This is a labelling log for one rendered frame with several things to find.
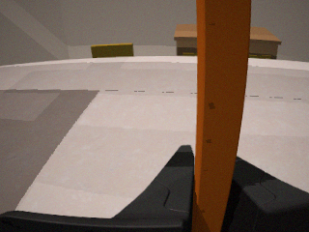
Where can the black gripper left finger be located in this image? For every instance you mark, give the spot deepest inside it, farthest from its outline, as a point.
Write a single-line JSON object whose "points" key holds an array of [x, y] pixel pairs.
{"points": [[166, 205]]}

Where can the orange handle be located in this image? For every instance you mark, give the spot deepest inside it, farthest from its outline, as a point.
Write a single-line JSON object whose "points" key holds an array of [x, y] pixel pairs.
{"points": [[223, 35]]}

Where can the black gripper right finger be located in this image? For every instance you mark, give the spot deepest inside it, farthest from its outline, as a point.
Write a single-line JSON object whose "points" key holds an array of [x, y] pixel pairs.
{"points": [[259, 202]]}

